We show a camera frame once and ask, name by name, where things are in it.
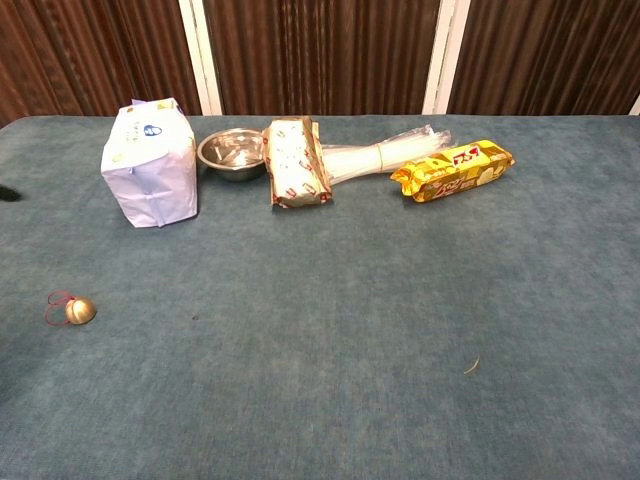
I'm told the white tissue pack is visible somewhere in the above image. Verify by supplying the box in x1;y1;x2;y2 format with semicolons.
100;97;199;229

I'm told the brown pleated partition panel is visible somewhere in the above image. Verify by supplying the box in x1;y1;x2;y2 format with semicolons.
0;0;221;129
179;0;471;117
423;0;640;117

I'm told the stainless steel bowl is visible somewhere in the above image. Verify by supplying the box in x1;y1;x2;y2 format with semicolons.
196;127;266;183

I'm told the blue table cloth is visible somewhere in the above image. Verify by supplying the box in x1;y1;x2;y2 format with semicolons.
0;114;640;480

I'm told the bundle of clear plastic straws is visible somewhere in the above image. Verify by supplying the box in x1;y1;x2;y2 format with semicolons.
319;124;454;187

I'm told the yellow biscuit package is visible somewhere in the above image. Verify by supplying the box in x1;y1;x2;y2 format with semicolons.
389;139;516;204

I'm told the small gold ball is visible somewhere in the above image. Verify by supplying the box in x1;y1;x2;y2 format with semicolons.
44;290;98;329

